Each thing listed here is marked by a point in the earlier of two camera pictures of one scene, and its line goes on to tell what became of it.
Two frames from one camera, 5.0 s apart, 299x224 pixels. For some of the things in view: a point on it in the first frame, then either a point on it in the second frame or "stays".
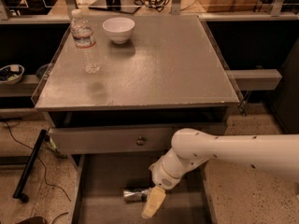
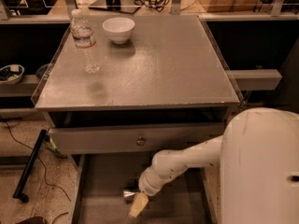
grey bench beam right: x=256 y=79 stays
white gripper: x=162 y=175 -> x=148 y=186
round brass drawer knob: x=140 y=141 stays
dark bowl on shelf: x=41 y=71 stays
